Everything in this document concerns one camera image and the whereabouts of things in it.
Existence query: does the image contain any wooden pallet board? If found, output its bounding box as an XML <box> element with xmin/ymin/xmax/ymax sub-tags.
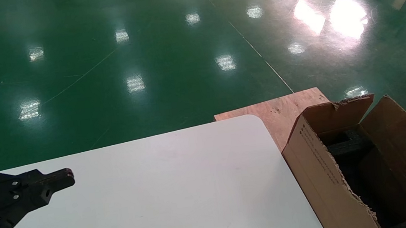
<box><xmin>212</xmin><ymin>86</ymin><xmax>336</xmax><ymax>159</ymax></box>

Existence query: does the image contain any black foam block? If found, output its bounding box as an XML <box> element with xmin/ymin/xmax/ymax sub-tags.
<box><xmin>324</xmin><ymin>126</ymin><xmax>377</xmax><ymax>165</ymax></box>

